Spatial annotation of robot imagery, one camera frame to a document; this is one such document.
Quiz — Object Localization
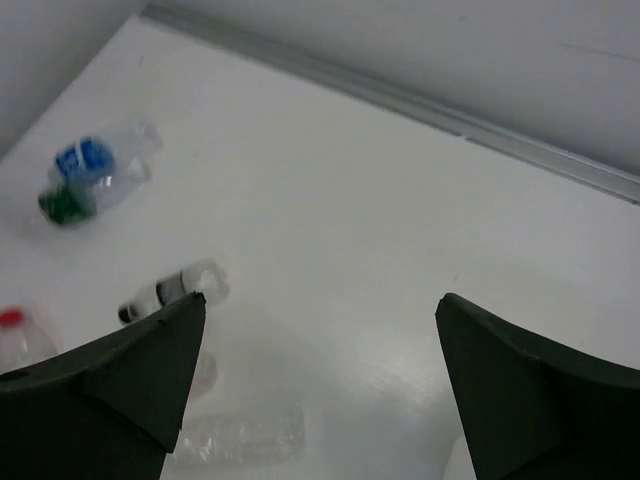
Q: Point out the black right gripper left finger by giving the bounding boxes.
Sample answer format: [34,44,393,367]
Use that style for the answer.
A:
[1,293,206,479]

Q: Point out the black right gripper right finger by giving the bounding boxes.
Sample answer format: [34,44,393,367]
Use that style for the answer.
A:
[435,293,639,479]

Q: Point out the red label water bottle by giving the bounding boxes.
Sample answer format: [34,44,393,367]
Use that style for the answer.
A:
[1,305,60,374]

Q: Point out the clear crushed plastic bottle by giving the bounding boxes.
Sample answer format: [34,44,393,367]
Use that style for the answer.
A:
[171,401,306,470]

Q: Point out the black cap small bottle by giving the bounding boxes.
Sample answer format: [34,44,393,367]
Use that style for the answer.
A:
[118,258,230,325]

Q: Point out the green label clear bottle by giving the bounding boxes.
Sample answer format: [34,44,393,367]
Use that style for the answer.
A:
[38,158,151,227]

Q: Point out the blue label clear bottle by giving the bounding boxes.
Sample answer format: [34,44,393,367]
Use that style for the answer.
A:
[47,116,163,185]

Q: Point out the aluminium table edge rail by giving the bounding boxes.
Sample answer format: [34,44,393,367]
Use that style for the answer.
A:
[141,2,639,205]

